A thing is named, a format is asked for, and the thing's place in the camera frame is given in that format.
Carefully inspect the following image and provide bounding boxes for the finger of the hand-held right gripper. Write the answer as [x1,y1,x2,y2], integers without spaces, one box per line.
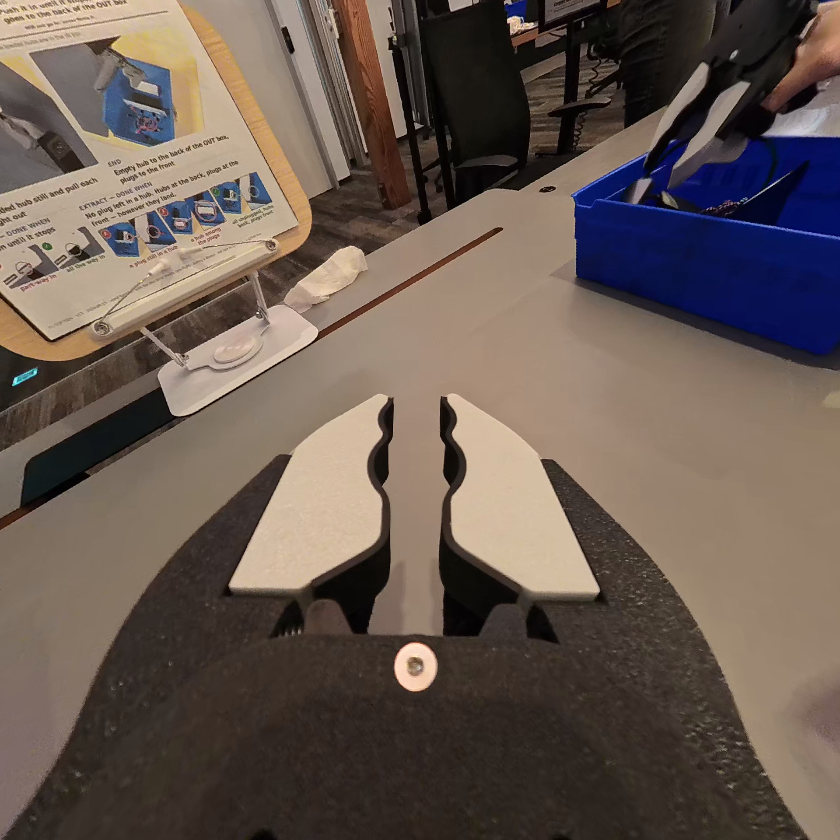
[668,80,752,191]
[645,62,713,173]

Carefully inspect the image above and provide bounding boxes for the crumpled white paper towel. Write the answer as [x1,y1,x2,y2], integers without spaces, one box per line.
[283,245,368,315]

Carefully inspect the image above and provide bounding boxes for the person's right hand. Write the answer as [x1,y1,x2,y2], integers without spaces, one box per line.
[764,3,840,111]

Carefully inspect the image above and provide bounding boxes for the dark slim divider panel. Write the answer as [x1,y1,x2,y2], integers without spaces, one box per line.
[696,163,809,217]

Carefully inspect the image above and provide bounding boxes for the blue plastic bin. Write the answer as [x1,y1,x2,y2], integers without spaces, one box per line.
[572,134,840,357]

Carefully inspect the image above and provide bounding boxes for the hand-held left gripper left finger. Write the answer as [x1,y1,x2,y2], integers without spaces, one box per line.
[227,394,395,598]

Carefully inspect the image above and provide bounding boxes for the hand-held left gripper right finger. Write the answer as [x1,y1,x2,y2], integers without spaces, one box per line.
[438,394,601,605]

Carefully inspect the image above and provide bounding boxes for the wooden document stand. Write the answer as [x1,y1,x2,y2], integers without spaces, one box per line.
[0,0,320,417]

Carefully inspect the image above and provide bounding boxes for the black flat panel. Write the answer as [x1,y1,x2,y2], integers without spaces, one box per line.
[20,390,161,508]

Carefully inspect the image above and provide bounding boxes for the wooden post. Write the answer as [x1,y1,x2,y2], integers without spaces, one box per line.
[331,0,413,211]

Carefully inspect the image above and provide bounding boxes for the black office chair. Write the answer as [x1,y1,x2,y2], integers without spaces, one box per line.
[548,92,614,155]
[420,0,532,207]

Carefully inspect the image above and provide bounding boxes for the printed instruction sheet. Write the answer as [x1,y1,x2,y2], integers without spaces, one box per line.
[0,0,301,342]

